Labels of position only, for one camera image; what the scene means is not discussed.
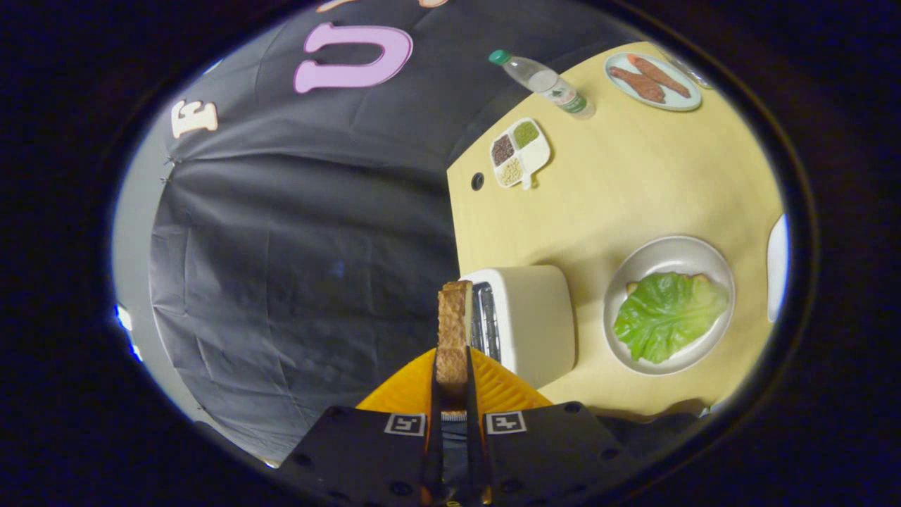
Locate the black backdrop cloth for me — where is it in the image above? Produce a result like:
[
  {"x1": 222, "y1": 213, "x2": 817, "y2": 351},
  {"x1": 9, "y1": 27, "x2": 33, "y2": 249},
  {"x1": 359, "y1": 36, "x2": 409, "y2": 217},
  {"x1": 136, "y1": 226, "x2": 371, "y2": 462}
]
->
[{"x1": 146, "y1": 0, "x2": 634, "y2": 467}]

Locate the pale blue round plate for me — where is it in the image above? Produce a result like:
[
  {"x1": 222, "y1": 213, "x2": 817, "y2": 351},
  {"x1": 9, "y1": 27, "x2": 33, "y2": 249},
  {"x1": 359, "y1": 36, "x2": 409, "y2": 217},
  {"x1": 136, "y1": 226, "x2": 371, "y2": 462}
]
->
[{"x1": 604, "y1": 51, "x2": 703, "y2": 113}]

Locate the clear plastic water bottle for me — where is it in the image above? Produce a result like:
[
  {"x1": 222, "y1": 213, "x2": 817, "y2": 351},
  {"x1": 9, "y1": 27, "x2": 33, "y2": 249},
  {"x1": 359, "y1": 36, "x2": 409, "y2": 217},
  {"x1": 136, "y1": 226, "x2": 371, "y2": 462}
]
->
[{"x1": 489, "y1": 49, "x2": 597, "y2": 120}]

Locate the white rounded square dish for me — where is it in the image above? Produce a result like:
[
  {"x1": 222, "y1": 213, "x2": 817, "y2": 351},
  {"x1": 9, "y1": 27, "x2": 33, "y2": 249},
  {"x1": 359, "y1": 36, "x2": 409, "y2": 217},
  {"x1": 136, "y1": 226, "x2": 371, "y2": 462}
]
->
[{"x1": 766, "y1": 213, "x2": 790, "y2": 324}]

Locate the green lettuce leaf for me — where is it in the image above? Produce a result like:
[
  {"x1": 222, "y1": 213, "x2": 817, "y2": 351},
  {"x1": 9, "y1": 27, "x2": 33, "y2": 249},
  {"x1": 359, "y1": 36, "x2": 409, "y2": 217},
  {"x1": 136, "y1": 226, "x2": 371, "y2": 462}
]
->
[{"x1": 614, "y1": 273, "x2": 730, "y2": 365}]

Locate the toasted bread slice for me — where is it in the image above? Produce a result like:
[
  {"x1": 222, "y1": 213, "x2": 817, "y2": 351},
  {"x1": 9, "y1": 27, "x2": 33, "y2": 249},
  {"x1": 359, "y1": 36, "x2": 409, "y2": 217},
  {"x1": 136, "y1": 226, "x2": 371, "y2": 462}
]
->
[{"x1": 435, "y1": 280, "x2": 474, "y2": 403}]

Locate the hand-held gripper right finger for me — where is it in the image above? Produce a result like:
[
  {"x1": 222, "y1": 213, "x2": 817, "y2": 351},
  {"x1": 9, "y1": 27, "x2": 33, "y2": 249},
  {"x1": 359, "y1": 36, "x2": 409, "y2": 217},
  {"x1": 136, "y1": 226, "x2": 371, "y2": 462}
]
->
[{"x1": 465, "y1": 346, "x2": 636, "y2": 507}]

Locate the clear glass utensil holder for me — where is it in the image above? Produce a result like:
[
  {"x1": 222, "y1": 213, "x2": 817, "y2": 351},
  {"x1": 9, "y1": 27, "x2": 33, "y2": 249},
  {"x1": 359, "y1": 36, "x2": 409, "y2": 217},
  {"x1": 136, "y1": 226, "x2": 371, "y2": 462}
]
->
[{"x1": 665, "y1": 48, "x2": 715, "y2": 90}]

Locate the beige round plate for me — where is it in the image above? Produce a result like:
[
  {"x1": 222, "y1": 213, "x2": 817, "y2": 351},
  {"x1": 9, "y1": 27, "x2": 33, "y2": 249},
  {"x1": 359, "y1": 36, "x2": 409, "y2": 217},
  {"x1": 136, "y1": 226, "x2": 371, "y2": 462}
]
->
[{"x1": 603, "y1": 235, "x2": 737, "y2": 376}]

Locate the cream white toaster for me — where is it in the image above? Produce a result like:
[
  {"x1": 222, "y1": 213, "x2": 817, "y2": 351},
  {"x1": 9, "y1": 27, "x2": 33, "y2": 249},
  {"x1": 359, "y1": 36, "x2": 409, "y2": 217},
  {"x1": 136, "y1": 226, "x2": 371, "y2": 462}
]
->
[{"x1": 459, "y1": 265, "x2": 577, "y2": 390}]

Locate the brown meat patty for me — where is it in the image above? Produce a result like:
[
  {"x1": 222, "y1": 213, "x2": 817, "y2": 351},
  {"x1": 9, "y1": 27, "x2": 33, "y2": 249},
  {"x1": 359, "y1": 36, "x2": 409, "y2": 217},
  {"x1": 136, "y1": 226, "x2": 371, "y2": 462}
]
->
[
  {"x1": 609, "y1": 66, "x2": 667, "y2": 104},
  {"x1": 626, "y1": 54, "x2": 692, "y2": 99}
]

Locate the white bread slice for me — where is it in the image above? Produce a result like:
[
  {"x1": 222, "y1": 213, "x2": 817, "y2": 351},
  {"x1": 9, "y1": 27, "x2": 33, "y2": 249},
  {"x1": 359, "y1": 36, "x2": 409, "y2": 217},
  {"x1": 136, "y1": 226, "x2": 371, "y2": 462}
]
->
[{"x1": 625, "y1": 273, "x2": 712, "y2": 296}]

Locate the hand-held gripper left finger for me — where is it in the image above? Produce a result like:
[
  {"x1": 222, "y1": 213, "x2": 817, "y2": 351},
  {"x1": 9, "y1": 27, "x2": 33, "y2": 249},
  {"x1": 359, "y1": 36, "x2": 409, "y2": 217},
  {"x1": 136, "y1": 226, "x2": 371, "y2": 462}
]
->
[{"x1": 278, "y1": 347, "x2": 443, "y2": 507}]

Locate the white divided seasoning tray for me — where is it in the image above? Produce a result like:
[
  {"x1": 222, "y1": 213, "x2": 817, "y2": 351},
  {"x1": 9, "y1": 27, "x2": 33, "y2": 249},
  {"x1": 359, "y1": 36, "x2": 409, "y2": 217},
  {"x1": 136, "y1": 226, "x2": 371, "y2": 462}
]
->
[{"x1": 490, "y1": 117, "x2": 552, "y2": 191}]

